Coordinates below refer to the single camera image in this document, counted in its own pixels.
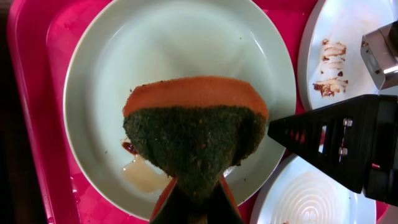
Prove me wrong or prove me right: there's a light blue plate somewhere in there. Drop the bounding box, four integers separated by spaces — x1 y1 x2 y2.
297 0 397 110
63 0 296 220
250 155 376 224

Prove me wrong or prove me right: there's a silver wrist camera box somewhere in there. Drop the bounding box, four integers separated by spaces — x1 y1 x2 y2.
360 21 397 90

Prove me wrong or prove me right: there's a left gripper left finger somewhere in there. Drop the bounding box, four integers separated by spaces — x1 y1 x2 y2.
149 179 187 224

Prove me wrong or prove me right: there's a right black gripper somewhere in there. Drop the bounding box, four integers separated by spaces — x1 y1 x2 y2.
267 95 397 206

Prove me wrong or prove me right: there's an orange green scrub sponge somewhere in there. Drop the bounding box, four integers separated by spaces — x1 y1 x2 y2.
123 76 268 203

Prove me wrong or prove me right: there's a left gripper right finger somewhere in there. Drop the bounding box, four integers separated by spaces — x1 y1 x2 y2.
207 176 244 224

